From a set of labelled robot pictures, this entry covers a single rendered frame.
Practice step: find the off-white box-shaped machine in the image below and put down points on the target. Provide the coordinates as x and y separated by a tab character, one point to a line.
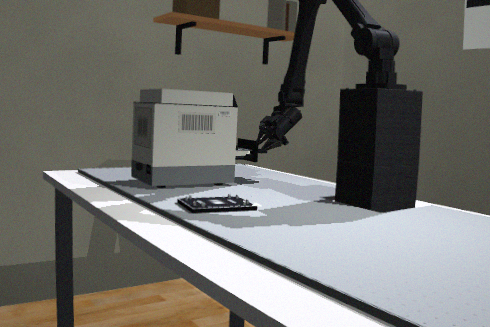
186	137

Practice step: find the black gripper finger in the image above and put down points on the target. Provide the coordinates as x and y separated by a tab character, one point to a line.
270	143
266	132

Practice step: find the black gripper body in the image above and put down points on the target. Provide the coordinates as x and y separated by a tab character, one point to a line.
281	130

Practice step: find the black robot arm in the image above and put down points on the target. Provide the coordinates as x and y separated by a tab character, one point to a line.
367	42

